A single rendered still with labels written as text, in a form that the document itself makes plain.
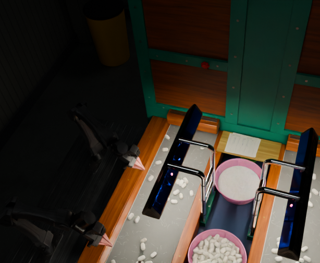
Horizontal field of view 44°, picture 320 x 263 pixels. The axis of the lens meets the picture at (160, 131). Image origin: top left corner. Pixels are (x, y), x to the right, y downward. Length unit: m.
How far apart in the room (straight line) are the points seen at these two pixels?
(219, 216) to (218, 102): 0.61
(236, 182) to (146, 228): 0.54
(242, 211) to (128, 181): 0.62
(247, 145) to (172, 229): 0.64
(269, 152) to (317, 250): 0.56
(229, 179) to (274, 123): 0.38
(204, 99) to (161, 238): 0.78
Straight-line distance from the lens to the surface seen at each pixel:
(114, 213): 2.05
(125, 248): 1.98
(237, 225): 2.08
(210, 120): 2.24
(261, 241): 1.95
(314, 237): 2.04
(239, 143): 2.24
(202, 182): 1.75
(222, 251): 1.94
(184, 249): 1.92
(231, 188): 2.12
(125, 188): 2.12
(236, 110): 2.16
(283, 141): 2.27
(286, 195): 1.67
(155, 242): 1.97
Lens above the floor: 2.52
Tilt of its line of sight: 49 degrees down
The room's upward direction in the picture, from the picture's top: 8 degrees counter-clockwise
